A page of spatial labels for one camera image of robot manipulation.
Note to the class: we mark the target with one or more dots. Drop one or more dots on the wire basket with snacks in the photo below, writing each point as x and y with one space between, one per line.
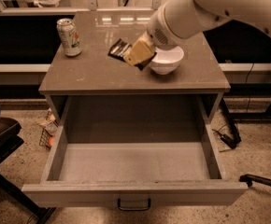
49 128

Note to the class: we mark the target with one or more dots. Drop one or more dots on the black rxbar chocolate wrapper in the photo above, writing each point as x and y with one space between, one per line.
120 48

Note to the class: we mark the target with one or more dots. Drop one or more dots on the grey drawer cabinet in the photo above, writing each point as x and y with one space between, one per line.
94 72

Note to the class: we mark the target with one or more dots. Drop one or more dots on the black cable plug on floor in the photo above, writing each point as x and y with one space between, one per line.
226 140

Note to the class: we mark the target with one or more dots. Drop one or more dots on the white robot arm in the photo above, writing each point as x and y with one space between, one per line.
206 15

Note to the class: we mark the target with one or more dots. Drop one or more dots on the open grey drawer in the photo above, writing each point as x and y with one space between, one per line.
134 148

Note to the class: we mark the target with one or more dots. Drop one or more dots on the black chair leg caster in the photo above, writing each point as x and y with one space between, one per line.
250 179

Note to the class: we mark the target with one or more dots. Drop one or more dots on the black chair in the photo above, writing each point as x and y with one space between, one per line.
9 142

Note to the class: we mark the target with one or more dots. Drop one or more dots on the white bowl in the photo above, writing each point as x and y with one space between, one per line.
166 61

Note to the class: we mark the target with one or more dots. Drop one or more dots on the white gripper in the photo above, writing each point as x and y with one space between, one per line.
158 34

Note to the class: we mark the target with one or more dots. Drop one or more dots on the black drawer handle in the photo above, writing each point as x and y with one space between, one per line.
130 206

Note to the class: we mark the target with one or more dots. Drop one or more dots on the green white soda can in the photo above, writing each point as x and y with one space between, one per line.
69 37

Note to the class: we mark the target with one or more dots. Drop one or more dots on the black table frame leg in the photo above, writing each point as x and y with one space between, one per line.
230 122

